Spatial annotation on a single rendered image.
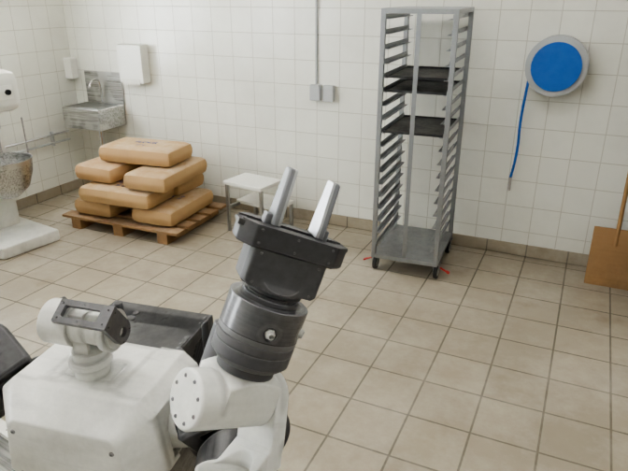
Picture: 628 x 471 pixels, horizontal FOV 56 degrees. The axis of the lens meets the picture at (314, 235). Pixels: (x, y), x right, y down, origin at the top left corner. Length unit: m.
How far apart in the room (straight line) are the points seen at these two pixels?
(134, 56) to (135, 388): 5.08
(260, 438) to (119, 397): 0.27
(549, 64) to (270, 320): 3.90
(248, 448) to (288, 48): 4.53
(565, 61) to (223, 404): 3.94
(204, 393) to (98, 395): 0.32
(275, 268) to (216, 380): 0.13
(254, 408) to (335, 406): 2.40
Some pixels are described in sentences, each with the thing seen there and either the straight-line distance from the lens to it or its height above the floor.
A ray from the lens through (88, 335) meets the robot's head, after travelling 0.89.
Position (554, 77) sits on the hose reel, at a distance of 4.38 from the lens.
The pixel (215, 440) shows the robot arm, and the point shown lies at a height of 1.35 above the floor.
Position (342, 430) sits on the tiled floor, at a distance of 2.92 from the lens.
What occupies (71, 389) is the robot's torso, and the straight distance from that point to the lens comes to 0.94.
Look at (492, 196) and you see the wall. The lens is 4.75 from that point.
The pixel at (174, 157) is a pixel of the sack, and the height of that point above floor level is 0.65.
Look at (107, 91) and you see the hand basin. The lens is 6.27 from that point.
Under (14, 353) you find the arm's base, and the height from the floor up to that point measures 1.38.
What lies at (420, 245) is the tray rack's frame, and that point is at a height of 0.15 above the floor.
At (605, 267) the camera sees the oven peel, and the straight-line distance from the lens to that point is 4.57.
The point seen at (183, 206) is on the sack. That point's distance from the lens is 5.06.
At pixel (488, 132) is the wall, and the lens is 4.64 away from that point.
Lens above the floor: 1.90
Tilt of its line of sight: 22 degrees down
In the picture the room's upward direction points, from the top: straight up
